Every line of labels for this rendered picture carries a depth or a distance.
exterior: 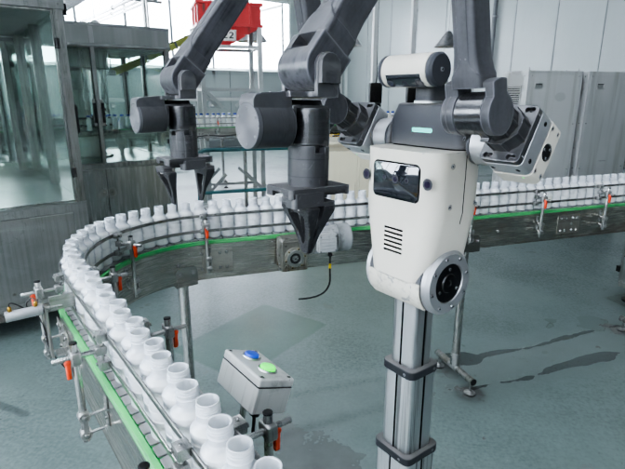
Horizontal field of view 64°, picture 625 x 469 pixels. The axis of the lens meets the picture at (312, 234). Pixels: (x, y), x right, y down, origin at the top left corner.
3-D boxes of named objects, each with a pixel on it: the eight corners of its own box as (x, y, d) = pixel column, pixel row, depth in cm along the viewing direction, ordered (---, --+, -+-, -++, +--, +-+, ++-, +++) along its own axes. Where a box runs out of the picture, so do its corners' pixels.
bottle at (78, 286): (104, 317, 142) (98, 263, 137) (98, 328, 136) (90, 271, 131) (83, 318, 141) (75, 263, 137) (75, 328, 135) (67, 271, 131)
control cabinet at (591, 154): (585, 210, 714) (606, 71, 662) (616, 219, 669) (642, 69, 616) (539, 215, 689) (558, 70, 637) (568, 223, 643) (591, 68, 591)
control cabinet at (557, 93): (535, 215, 686) (553, 70, 634) (563, 223, 641) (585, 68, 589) (485, 220, 661) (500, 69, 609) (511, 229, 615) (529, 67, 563)
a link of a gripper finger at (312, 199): (335, 255, 71) (337, 190, 68) (293, 263, 67) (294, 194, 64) (307, 245, 76) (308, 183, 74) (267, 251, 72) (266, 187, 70)
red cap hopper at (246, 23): (206, 210, 717) (193, -1, 641) (201, 200, 783) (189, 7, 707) (269, 206, 746) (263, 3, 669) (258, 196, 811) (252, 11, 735)
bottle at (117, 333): (146, 381, 111) (139, 313, 106) (118, 389, 108) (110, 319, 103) (139, 368, 116) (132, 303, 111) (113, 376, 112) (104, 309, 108)
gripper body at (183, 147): (156, 165, 105) (152, 129, 103) (201, 161, 111) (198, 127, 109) (167, 168, 100) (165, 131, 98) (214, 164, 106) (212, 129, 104)
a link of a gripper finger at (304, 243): (346, 253, 72) (349, 189, 70) (306, 261, 68) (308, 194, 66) (318, 242, 77) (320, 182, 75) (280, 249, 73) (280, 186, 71)
